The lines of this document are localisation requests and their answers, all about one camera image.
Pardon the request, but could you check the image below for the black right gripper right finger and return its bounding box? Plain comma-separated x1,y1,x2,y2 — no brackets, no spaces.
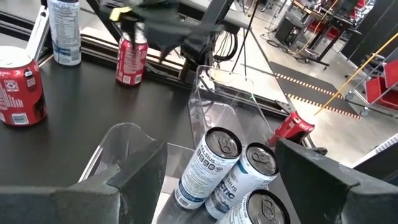
275,138,398,224

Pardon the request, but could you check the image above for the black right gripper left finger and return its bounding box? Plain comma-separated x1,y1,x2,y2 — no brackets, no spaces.
0,139,169,224

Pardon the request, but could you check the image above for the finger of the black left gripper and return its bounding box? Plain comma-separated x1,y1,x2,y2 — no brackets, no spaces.
121,17,147,44
157,32,177,63

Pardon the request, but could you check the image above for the red Coca-Cola can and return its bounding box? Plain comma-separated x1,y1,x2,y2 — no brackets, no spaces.
0,45,49,127
267,111,316,147
115,29,149,86

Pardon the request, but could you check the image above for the red bin cart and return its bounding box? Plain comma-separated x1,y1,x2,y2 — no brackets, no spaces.
344,57,398,119

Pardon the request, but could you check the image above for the black mat hazard striped edge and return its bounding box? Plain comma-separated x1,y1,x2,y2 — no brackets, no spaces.
267,60,363,121

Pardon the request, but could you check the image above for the black computer tower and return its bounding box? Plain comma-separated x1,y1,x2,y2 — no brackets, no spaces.
274,11,305,48

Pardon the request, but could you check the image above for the black partition panel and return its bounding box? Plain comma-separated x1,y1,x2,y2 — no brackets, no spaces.
340,0,398,68

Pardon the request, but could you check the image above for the black workbench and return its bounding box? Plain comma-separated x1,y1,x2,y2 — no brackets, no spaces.
290,0,363,71

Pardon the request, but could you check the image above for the black cable bundle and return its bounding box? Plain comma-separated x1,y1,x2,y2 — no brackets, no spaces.
213,0,261,74

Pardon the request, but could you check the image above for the white frame strut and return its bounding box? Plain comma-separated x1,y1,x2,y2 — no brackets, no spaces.
25,4,51,62

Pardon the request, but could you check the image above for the yellow cable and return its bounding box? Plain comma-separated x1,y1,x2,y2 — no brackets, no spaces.
313,39,398,116

